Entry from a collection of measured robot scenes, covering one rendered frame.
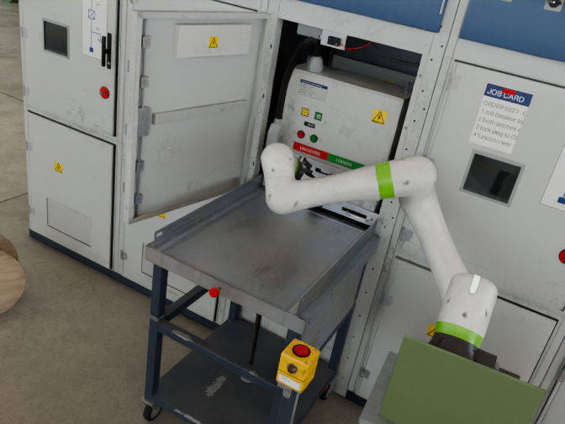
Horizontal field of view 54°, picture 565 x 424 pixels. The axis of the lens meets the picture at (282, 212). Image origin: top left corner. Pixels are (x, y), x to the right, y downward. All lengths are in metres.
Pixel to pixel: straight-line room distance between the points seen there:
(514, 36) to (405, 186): 0.59
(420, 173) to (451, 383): 0.61
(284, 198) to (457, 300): 0.60
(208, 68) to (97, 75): 0.86
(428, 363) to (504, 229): 0.78
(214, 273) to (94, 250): 1.51
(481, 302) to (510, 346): 0.74
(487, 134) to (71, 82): 1.96
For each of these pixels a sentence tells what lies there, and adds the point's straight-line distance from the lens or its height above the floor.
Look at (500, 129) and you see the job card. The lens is 2.00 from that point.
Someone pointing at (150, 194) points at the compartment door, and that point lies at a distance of 2.13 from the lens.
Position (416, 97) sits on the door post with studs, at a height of 1.42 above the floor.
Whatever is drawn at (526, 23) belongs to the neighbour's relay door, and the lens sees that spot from 1.96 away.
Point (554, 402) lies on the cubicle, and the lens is 2.42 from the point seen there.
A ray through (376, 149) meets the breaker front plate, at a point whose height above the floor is 1.18.
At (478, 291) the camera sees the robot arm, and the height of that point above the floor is 1.10.
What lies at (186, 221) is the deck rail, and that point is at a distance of 2.03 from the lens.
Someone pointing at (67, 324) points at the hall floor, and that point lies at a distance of 2.96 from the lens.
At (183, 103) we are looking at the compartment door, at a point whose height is 1.26.
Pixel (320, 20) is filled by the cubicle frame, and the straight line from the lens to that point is 2.17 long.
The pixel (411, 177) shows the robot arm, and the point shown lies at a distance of 1.71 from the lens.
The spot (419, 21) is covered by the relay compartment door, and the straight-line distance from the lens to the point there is 2.02.
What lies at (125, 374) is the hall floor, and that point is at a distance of 2.69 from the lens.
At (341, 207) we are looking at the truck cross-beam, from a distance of 2.31.
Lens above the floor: 1.87
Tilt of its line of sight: 26 degrees down
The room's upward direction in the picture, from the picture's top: 10 degrees clockwise
